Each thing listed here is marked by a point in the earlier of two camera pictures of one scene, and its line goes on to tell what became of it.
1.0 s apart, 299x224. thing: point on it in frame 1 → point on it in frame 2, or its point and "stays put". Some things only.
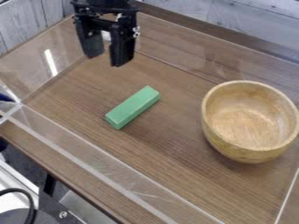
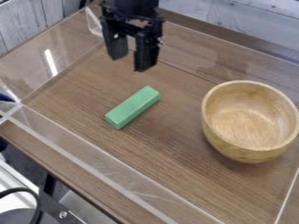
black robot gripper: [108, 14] → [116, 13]
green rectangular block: [132, 107] stays put
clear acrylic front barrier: [57, 180] stays put
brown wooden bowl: [250, 120] stays put
